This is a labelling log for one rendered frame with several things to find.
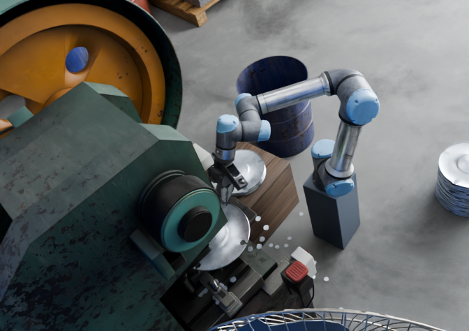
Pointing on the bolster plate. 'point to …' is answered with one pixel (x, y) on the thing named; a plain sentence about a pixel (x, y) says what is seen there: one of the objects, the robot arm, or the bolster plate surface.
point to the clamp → (228, 301)
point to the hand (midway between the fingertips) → (225, 202)
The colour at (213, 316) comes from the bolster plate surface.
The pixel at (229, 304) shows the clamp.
